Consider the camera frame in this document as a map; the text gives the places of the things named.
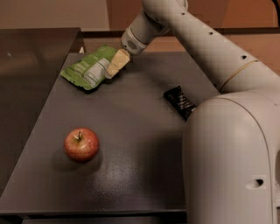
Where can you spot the red apple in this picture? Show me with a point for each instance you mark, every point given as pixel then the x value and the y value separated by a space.
pixel 81 145

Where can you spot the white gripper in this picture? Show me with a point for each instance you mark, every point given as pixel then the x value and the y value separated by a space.
pixel 131 44

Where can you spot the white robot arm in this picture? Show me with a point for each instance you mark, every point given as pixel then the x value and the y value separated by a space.
pixel 231 141

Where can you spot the black snack bar wrapper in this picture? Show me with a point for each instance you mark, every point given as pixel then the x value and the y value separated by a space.
pixel 178 100

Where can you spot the green rice chip bag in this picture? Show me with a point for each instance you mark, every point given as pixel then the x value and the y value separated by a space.
pixel 89 72

